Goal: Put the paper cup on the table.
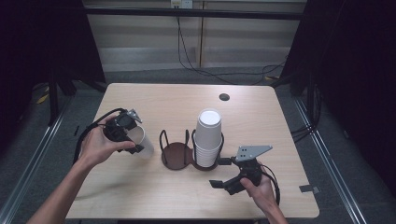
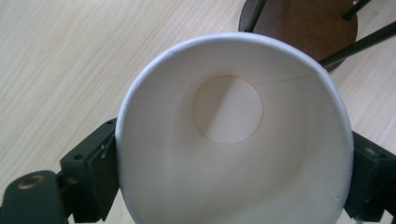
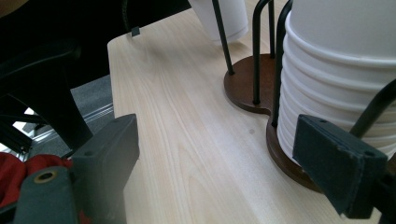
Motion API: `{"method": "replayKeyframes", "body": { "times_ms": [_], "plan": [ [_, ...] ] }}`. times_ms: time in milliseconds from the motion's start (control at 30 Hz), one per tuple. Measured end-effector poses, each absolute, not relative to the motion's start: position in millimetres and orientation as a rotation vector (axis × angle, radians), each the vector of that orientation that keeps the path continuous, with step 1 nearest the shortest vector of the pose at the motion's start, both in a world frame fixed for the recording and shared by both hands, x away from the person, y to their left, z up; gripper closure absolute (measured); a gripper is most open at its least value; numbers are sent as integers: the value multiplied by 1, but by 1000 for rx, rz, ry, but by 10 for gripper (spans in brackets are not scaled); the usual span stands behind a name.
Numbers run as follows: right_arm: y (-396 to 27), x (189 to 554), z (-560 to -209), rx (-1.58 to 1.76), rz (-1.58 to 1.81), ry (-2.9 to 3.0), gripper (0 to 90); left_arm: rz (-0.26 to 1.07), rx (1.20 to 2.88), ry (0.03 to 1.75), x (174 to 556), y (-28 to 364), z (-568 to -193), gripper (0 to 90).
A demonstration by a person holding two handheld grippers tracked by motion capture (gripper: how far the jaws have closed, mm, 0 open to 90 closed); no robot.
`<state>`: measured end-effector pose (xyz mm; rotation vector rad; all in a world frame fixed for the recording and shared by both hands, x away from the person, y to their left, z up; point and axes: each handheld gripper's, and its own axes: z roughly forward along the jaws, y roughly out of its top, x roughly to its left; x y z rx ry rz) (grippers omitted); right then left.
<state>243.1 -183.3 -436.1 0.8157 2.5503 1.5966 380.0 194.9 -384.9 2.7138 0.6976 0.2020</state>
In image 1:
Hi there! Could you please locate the dark curtain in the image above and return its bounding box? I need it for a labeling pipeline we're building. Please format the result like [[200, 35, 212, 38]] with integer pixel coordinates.
[[281, 0, 396, 190], [0, 0, 106, 150]]

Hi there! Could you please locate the person's left hand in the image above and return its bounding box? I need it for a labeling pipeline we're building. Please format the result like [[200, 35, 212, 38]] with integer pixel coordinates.
[[78, 114, 136, 170]]

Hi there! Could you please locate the single white paper cup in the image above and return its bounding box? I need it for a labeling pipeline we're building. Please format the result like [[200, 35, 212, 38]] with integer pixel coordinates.
[[125, 124, 155, 160]]

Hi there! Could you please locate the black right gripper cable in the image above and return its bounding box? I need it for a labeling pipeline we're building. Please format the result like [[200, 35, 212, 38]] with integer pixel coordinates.
[[260, 162, 281, 206]]

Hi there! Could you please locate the metal floor rail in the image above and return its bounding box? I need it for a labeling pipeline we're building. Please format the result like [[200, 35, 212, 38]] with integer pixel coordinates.
[[0, 92, 74, 224], [292, 97, 367, 224]]

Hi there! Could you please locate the black hanging wall cable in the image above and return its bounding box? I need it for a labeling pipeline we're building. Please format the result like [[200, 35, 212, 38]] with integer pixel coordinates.
[[176, 15, 288, 87]]

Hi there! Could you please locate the yellow floor tape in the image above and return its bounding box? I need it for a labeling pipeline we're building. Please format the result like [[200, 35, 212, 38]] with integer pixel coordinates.
[[35, 92, 50, 105]]

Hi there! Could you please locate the person's right hand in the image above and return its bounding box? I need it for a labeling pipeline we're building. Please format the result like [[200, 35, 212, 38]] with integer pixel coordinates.
[[239, 173, 280, 217]]

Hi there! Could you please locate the black cable bundle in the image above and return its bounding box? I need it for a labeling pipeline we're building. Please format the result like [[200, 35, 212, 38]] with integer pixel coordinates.
[[290, 82, 323, 144]]

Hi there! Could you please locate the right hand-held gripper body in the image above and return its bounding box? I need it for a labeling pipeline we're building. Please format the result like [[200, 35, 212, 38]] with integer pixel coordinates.
[[232, 145, 274, 189]]

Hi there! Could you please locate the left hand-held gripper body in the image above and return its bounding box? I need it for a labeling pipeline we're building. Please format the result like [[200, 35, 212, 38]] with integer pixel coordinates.
[[102, 108, 144, 145]]

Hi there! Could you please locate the stack of white paper cups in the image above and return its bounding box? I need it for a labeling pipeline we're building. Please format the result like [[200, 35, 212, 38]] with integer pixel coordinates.
[[192, 107, 224, 168]]

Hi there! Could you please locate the grey tape piece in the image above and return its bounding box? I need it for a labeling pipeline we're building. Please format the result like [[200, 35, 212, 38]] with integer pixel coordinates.
[[299, 184, 320, 194]]

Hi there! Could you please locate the brown wire cup holder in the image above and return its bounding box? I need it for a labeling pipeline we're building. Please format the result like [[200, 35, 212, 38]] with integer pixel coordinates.
[[159, 128, 225, 172]]

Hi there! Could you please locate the black metal stand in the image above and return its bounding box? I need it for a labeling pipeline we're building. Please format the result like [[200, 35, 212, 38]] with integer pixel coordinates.
[[46, 73, 62, 127]]

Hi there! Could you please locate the black horizontal bar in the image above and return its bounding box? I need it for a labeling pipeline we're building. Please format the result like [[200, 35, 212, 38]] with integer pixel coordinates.
[[83, 7, 307, 21]]

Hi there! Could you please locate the white wall socket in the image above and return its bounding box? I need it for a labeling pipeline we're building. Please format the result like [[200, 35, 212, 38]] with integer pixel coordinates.
[[170, 0, 194, 9]]

